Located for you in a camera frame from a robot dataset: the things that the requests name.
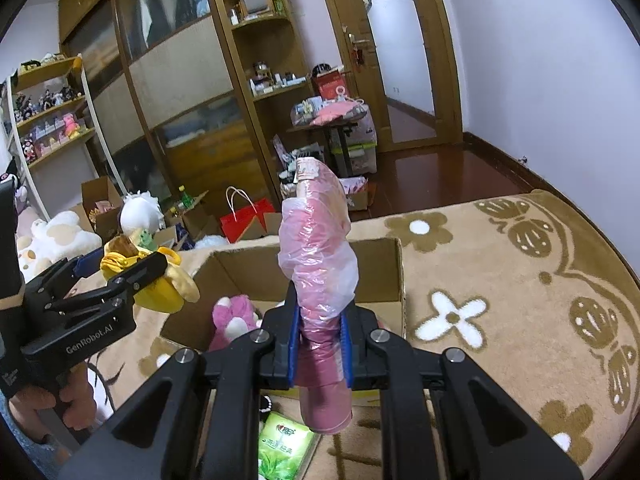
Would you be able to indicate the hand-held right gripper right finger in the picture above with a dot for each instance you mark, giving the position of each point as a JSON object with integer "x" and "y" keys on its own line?
{"x": 346, "y": 355}

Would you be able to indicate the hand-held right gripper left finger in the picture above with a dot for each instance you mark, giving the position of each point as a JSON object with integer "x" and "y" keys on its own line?
{"x": 295, "y": 350}

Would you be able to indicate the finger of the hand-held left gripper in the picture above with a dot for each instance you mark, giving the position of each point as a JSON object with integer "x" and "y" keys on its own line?
{"x": 145, "y": 270}
{"x": 87, "y": 266}

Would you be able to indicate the yellow plush toy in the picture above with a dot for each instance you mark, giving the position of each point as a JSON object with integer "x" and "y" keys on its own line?
{"x": 157, "y": 299}

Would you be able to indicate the pink plastic bag roll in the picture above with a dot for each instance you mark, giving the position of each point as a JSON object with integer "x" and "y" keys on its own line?
{"x": 315, "y": 240}

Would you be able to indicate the person's left hand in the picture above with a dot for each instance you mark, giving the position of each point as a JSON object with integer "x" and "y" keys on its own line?
{"x": 80, "y": 395}

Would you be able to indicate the green frog toy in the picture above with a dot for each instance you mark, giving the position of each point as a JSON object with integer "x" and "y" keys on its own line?
{"x": 145, "y": 239}

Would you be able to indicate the cream plush toy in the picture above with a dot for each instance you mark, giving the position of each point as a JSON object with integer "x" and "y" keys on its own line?
{"x": 60, "y": 235}

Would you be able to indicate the white plush toy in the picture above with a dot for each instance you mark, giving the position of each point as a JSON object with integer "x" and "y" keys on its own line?
{"x": 142, "y": 212}

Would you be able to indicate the pink plush bunny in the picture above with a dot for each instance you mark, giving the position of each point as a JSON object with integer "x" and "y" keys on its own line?
{"x": 232, "y": 317}

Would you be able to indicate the cardboard box with bottles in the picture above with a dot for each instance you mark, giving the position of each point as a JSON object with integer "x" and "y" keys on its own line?
{"x": 195, "y": 220}

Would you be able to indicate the tall open cardboard box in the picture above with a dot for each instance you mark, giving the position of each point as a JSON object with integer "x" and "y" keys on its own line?
{"x": 97, "y": 192}

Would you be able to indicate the green bottle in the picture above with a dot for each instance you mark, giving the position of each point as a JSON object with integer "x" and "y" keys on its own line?
{"x": 185, "y": 200}

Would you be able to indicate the green tissue pack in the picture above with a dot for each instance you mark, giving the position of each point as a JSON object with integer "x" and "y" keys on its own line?
{"x": 287, "y": 442}

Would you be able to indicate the wicker basket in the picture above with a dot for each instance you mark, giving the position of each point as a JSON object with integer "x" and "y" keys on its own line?
{"x": 286, "y": 191}

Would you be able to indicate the box of pink packets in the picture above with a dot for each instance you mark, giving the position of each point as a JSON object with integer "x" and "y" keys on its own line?
{"x": 356, "y": 195}

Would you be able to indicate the display shelf with figures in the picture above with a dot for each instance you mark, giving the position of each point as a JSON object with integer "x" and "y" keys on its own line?
{"x": 50, "y": 109}

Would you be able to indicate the beige floral blanket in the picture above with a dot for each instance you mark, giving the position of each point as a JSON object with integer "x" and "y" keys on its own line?
{"x": 500, "y": 285}

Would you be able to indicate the wooden wardrobe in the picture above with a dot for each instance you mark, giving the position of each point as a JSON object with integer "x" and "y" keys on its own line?
{"x": 190, "y": 85}

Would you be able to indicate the clear storage bin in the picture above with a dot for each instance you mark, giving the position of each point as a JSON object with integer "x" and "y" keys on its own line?
{"x": 362, "y": 152}

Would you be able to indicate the small dark side table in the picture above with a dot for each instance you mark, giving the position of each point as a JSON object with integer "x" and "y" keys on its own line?
{"x": 330, "y": 125}

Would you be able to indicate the pink cloth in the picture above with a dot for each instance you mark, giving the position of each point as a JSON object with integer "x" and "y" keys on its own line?
{"x": 337, "y": 111}

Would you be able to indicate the red gift bag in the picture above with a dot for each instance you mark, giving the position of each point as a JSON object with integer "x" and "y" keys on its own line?
{"x": 330, "y": 86}

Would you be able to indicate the wooden corner shelf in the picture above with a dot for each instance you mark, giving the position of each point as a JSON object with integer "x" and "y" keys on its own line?
{"x": 265, "y": 22}

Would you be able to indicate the wooden door with glass panel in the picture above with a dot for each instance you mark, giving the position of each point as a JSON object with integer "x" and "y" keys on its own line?
{"x": 420, "y": 35}

